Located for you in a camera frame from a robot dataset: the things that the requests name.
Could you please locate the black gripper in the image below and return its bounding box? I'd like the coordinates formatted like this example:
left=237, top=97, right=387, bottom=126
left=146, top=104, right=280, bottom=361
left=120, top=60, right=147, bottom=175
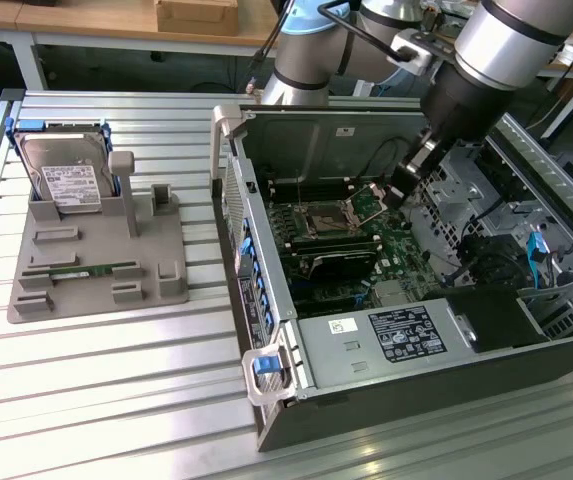
left=384, top=62, right=517, bottom=211

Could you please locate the black graphics card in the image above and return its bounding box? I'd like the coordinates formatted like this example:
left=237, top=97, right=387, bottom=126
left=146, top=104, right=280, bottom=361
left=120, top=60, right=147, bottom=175
left=285, top=244, right=382, bottom=286

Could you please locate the metal disk bay cage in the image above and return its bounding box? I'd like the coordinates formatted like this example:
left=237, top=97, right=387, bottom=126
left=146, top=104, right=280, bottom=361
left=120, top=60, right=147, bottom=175
left=408, top=147, right=500, bottom=241

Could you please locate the metal socket cover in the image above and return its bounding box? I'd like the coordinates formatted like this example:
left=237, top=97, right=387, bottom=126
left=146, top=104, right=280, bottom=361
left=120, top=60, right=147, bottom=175
left=344, top=182, right=396, bottom=221

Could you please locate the green motherboard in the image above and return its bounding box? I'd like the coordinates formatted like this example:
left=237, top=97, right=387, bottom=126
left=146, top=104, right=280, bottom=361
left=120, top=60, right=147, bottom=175
left=260, top=174, right=442, bottom=321

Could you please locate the black RAM slot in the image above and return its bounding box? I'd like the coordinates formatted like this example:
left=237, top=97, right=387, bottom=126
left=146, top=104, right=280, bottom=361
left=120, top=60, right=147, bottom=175
left=267, top=179, right=348, bottom=194
left=268, top=188, right=351, bottom=203

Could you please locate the CPU socket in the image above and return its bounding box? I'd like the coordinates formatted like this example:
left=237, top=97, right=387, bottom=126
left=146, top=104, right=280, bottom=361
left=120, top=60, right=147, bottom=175
left=303, top=199, right=362, bottom=239

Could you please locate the installed black RAM stick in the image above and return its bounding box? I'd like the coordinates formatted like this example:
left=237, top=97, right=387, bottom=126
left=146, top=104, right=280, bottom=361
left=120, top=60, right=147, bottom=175
left=285, top=237, right=382, bottom=256

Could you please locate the silver chipset heat sink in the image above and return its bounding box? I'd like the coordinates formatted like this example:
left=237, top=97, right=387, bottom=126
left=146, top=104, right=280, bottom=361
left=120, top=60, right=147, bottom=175
left=371, top=279, right=415, bottom=307

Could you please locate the black air shroud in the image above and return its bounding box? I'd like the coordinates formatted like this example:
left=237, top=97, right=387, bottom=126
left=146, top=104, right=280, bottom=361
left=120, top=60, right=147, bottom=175
left=423, top=287, right=550, bottom=354

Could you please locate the black expansion slot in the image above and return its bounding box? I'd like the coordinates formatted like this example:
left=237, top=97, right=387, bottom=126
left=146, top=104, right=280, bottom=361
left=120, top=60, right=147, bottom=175
left=293, top=294, right=356, bottom=317

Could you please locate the grey power supply unit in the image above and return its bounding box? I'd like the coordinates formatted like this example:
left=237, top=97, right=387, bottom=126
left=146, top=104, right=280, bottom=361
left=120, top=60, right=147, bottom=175
left=295, top=299, right=480, bottom=391

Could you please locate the brown cardboard box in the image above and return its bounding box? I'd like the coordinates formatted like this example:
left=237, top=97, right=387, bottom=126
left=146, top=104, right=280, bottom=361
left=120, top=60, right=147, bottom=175
left=154, top=0, right=240, bottom=36

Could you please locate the open black PC case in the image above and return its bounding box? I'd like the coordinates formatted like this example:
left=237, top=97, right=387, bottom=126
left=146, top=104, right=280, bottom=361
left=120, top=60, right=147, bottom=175
left=209, top=102, right=573, bottom=454

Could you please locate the blue case latch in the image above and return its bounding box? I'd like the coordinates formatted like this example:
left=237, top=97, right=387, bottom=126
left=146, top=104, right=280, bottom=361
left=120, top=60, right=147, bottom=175
left=250, top=353, right=277, bottom=377

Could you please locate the loose green RAM stick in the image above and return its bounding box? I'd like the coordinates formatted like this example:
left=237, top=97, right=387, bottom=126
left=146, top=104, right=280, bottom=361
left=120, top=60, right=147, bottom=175
left=48, top=264, right=117, bottom=280

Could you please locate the grey parts rack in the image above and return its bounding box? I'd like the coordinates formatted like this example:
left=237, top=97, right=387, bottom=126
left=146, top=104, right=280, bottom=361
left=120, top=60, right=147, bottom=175
left=8, top=149, right=192, bottom=326

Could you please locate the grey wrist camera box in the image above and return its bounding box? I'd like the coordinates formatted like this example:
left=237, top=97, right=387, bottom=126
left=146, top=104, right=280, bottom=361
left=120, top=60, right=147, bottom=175
left=385, top=28, right=436, bottom=76

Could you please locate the black wire loop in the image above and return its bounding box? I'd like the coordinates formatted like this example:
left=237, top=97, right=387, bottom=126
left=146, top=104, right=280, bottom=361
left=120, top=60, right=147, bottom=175
left=364, top=137, right=403, bottom=182

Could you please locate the black camera cable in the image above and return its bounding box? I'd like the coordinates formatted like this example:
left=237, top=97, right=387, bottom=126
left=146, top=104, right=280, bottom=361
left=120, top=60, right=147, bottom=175
left=317, top=0, right=410, bottom=60

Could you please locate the blue flat wire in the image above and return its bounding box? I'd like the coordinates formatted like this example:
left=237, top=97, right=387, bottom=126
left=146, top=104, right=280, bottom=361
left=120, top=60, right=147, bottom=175
left=525, top=230, right=550, bottom=291

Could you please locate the hanging black cable with plug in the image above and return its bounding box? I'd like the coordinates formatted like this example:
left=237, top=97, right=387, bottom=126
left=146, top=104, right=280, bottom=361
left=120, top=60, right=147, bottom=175
left=245, top=0, right=297, bottom=96

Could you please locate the grey case corner bracket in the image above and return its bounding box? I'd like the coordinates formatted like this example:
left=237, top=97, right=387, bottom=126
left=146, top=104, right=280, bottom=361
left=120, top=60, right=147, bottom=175
left=241, top=347, right=298, bottom=404
left=209, top=103, right=258, bottom=187

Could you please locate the hard disk with blue bracket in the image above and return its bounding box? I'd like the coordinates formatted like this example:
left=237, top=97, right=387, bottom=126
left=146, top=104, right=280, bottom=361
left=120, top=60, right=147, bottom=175
left=3, top=118, right=120, bottom=217

